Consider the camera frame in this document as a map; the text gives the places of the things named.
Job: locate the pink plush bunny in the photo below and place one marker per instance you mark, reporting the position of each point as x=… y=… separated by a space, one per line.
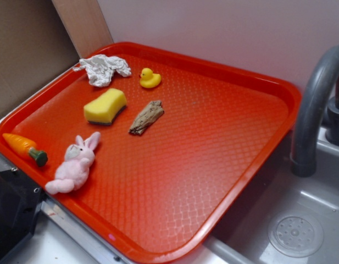
x=72 y=174

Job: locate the brown cardboard panel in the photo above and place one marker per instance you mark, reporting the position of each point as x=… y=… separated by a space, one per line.
x=34 y=49

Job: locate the grey faucet spout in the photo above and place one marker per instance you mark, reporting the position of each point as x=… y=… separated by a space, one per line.
x=320 y=103

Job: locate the yellow rubber duck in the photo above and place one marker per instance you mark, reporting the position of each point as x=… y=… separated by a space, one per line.
x=148 y=79

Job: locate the orange toy carrot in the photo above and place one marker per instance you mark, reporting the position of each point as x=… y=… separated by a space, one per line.
x=26 y=148

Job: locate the grey plastic sink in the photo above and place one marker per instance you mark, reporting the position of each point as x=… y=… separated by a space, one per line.
x=282 y=218

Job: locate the yellow sponge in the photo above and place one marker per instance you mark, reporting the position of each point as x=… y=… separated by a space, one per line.
x=105 y=108

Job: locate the wooden board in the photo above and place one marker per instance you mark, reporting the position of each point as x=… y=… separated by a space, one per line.
x=85 y=25

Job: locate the red plastic tray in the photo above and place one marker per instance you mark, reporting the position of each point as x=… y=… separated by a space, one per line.
x=156 y=196

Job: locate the crumpled white paper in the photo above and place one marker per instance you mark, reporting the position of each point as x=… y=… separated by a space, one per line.
x=101 y=68

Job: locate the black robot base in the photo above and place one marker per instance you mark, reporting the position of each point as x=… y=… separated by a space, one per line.
x=20 y=203

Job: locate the crumpled brown paper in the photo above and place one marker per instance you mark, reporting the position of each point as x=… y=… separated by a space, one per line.
x=149 y=115

